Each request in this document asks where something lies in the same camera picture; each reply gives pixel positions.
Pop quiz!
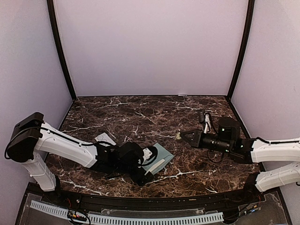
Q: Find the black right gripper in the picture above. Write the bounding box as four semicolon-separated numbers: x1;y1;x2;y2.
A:
180;128;233;154

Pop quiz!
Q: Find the round green gold seal sticker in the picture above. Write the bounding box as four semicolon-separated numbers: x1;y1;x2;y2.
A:
175;132;182;140

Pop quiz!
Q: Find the white letter sheet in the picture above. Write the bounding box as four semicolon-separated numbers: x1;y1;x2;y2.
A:
148;159;165;172

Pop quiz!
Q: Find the light blue paper envelope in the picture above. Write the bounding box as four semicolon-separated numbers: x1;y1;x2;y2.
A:
142;143;174;175

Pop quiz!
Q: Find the white sticker seal sheet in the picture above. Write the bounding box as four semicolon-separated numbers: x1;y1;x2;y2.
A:
95;133;116;145

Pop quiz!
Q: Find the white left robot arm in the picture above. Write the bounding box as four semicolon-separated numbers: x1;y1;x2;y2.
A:
4;112;158;204

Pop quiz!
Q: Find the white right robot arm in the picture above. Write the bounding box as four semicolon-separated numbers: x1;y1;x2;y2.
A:
176;117;300;203

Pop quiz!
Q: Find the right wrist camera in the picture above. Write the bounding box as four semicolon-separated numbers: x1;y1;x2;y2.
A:
198;110;211;133

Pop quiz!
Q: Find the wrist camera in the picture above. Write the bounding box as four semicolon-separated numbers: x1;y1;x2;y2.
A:
198;110;211;133
141;146;158;166

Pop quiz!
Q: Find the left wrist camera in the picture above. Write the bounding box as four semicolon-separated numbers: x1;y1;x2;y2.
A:
141;146;158;166

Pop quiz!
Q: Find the black front rail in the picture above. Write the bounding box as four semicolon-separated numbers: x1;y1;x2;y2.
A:
43;189;259;211

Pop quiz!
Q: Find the white slotted cable duct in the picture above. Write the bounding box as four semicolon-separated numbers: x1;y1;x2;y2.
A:
30;200;224;225

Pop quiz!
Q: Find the black right corner post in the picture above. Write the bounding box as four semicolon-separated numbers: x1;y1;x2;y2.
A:
226;0;255;102

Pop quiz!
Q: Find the black corner post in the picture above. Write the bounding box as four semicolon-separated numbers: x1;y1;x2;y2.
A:
226;0;255;102
46;0;77;101

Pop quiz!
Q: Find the black left corner post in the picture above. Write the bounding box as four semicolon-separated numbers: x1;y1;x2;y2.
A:
46;0;77;101

